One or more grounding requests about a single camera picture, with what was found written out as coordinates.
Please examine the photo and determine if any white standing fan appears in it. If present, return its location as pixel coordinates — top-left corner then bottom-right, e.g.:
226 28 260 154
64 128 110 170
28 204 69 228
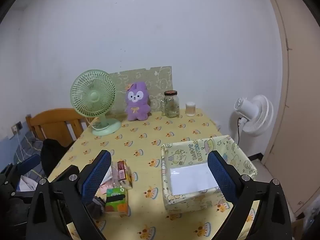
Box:
234 95 274 137

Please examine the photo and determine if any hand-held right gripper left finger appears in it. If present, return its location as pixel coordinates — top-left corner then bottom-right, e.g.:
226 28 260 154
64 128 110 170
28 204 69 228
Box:
26 150 112 240

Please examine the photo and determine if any cotton swab container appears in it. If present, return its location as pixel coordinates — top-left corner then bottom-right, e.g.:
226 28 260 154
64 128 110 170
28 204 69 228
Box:
185 101 196 117

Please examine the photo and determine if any green tissue packet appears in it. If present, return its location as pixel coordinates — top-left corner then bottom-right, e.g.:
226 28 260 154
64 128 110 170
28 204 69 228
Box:
105 187 129 213

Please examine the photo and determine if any green desk fan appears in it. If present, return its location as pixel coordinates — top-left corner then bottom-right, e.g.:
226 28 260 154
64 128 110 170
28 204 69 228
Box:
70 69 122 137

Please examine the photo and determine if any wall socket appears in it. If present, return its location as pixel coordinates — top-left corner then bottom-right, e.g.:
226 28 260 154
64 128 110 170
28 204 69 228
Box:
11 121 23 139

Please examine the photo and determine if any white paper sheet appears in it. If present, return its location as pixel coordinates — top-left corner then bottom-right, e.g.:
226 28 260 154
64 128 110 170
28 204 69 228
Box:
170 162 219 196

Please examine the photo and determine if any glass jar with dark lid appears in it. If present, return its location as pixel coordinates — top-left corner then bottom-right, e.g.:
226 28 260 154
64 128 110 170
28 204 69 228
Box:
161 90 180 118

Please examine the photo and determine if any grey cloth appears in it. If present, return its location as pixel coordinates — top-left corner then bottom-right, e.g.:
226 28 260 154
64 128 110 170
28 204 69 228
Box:
86 196 106 218

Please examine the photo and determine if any purple plush toy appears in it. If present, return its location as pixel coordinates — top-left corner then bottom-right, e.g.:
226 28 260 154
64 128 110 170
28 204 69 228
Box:
125 81 151 122

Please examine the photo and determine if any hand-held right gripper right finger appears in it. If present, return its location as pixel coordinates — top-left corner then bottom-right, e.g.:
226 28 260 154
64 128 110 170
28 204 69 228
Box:
207 150 293 240

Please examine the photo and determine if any yellow cake printed tablecloth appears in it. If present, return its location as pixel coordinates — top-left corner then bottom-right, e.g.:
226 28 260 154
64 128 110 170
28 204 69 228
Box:
47 109 260 240

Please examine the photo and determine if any red label tissue packet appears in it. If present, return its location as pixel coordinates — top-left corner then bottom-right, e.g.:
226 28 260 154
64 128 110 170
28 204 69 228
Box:
116 160 133 189

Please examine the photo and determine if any yellow cartoon fabric storage box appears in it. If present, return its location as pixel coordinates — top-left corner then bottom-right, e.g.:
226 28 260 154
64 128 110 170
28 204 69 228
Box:
161 135 258 212

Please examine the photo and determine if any olive cartoon printed board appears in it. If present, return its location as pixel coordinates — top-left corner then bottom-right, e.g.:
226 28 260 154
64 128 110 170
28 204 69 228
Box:
108 66 172 114

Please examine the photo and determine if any black fan cable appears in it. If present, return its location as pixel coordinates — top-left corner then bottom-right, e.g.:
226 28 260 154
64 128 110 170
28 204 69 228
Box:
236 117 242 146

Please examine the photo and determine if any blue plaid bedding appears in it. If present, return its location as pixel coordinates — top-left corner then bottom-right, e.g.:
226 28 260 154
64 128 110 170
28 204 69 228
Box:
13 132 47 178

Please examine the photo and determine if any black jacket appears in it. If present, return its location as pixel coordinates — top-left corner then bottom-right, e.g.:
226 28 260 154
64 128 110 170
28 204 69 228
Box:
41 138 75 178

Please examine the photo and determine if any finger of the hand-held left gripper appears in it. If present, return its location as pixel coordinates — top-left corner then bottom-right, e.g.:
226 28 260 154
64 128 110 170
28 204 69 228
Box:
15 154 42 177

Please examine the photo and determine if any wooden bed headboard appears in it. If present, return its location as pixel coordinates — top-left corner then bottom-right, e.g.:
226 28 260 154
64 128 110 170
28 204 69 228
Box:
25 108 97 148

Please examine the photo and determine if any white charging cable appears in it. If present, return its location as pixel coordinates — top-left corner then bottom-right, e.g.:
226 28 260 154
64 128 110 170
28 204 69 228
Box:
17 134 26 161

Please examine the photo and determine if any pink packet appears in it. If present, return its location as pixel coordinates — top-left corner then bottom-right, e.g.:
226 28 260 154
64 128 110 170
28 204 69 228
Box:
99 167 121 196

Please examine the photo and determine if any white crumpled cloth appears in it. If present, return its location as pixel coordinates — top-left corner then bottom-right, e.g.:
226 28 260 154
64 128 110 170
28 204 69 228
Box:
19 176 38 192

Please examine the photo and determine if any beige door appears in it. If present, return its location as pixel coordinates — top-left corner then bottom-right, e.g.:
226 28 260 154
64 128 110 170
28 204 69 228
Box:
261 0 320 218

